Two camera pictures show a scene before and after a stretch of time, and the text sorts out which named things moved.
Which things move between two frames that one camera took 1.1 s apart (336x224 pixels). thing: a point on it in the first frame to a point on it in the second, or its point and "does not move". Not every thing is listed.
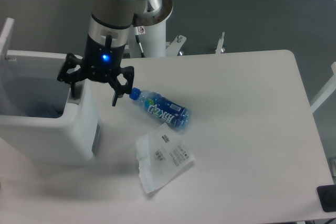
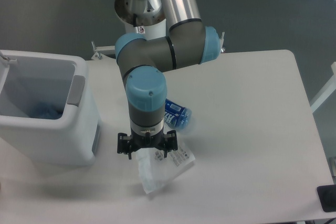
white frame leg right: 329,89 does not move
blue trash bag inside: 43,109 does not move
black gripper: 100,63 to 138,141
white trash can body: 41,123 does not move
